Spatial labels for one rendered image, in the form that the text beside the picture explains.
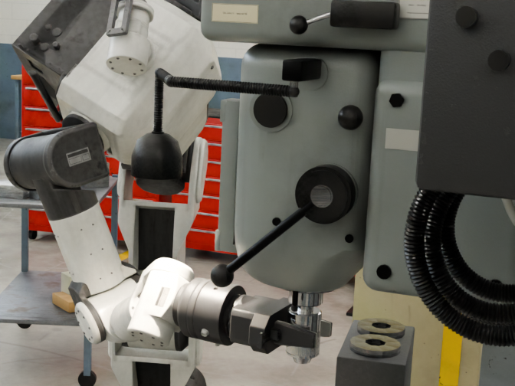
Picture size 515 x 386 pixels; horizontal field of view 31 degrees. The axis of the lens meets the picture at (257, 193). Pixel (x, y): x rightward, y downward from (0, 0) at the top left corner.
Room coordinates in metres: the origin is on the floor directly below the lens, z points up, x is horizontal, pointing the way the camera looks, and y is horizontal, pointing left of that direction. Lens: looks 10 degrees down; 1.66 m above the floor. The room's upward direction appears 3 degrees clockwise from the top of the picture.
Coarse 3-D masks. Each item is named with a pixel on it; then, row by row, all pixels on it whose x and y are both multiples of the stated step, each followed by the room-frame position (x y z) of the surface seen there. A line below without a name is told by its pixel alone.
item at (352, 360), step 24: (360, 336) 1.63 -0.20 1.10; (384, 336) 1.64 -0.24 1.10; (408, 336) 1.68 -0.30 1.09; (336, 360) 1.56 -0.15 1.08; (360, 360) 1.55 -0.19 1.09; (384, 360) 1.55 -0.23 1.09; (408, 360) 1.62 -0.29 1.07; (336, 384) 1.56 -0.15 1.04; (360, 384) 1.55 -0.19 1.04; (384, 384) 1.54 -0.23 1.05; (408, 384) 1.69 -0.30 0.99
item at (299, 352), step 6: (288, 318) 1.24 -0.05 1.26; (294, 324) 1.23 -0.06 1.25; (300, 324) 1.23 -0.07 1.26; (306, 324) 1.23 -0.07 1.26; (312, 324) 1.23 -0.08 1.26; (318, 324) 1.24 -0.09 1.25; (312, 330) 1.23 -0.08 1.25; (318, 330) 1.24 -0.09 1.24; (318, 336) 1.24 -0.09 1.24; (318, 342) 1.24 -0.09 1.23; (288, 348) 1.24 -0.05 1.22; (294, 348) 1.23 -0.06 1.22; (300, 348) 1.23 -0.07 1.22; (306, 348) 1.23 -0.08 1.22; (312, 348) 1.23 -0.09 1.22; (318, 348) 1.24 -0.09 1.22; (288, 354) 1.24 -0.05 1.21; (294, 354) 1.23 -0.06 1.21; (300, 354) 1.23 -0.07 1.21; (306, 354) 1.23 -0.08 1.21; (312, 354) 1.23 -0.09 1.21; (318, 354) 1.24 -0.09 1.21
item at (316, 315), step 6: (288, 312) 1.24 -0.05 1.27; (294, 312) 1.23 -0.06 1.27; (300, 312) 1.23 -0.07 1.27; (306, 312) 1.23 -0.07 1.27; (312, 312) 1.24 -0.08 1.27; (318, 312) 1.24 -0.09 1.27; (294, 318) 1.23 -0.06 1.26; (300, 318) 1.23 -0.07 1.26; (306, 318) 1.23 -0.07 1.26; (312, 318) 1.23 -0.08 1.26; (318, 318) 1.23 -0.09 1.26
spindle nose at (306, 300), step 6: (288, 294) 1.25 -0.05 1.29; (300, 294) 1.23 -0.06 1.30; (306, 294) 1.23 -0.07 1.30; (312, 294) 1.23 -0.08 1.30; (318, 294) 1.23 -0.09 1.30; (288, 300) 1.24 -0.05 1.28; (300, 300) 1.23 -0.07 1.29; (306, 300) 1.23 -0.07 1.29; (312, 300) 1.23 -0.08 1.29; (318, 300) 1.23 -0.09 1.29; (306, 306) 1.23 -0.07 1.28; (312, 306) 1.23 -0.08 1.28
